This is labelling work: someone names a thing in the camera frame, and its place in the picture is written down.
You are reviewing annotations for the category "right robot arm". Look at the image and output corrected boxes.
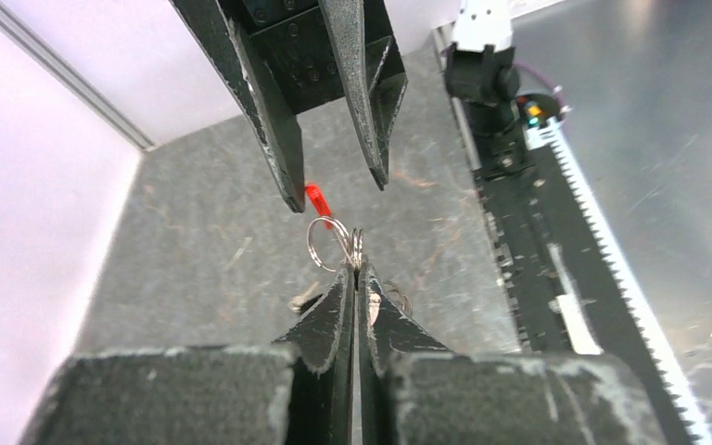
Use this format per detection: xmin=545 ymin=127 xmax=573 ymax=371
xmin=173 ymin=1 xmax=519 ymax=213

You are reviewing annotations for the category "keyring loop with red tag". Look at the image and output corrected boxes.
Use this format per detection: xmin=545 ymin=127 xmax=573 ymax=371
xmin=304 ymin=183 xmax=415 ymax=318

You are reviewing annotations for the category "toothed cable duct strip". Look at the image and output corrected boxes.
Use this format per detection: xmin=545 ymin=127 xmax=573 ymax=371
xmin=527 ymin=119 xmax=712 ymax=444

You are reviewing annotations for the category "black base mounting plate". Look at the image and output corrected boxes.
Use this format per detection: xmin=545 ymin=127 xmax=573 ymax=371
xmin=453 ymin=104 xmax=695 ymax=445

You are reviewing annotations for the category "corner aluminium profile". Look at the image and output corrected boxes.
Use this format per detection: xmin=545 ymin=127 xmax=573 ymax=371
xmin=0 ymin=1 xmax=156 ymax=153

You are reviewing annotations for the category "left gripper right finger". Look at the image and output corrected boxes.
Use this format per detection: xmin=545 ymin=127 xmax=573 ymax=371
xmin=357 ymin=263 xmax=666 ymax=444

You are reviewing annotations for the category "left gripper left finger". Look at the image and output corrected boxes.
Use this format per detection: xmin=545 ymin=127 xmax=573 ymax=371
xmin=20 ymin=263 xmax=355 ymax=444

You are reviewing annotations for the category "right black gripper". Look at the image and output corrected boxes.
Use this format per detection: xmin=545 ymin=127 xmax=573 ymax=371
xmin=172 ymin=0 xmax=408 ymax=213

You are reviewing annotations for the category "key with black head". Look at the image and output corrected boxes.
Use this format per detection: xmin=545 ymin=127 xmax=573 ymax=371
xmin=288 ymin=281 xmax=323 ymax=316

